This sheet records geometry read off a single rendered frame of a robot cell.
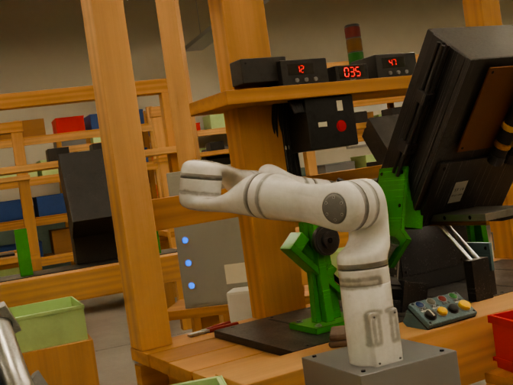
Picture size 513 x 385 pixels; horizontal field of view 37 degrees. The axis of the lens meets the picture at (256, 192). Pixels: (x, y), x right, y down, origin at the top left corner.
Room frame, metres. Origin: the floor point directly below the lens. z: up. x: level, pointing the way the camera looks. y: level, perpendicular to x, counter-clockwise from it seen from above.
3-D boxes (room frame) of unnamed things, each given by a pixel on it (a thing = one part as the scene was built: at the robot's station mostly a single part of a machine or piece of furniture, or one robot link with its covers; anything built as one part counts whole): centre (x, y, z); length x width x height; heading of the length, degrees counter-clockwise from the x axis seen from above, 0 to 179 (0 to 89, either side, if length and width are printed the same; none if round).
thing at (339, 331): (1.76, -0.16, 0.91); 0.10 x 0.08 x 0.03; 169
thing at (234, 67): (2.24, -0.06, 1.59); 0.15 x 0.07 x 0.07; 119
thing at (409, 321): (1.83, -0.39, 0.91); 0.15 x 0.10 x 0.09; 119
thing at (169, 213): (2.51, -0.24, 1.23); 1.30 x 0.05 x 0.09; 119
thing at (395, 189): (2.09, -0.38, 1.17); 0.13 x 0.12 x 0.20; 119
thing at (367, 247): (1.41, -0.18, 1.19); 0.09 x 0.09 x 0.17; 44
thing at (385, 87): (2.41, -0.29, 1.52); 0.90 x 0.25 x 0.04; 119
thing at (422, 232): (2.36, -0.44, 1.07); 0.30 x 0.18 x 0.34; 119
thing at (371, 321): (1.40, -0.17, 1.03); 0.09 x 0.09 x 0.17; 28
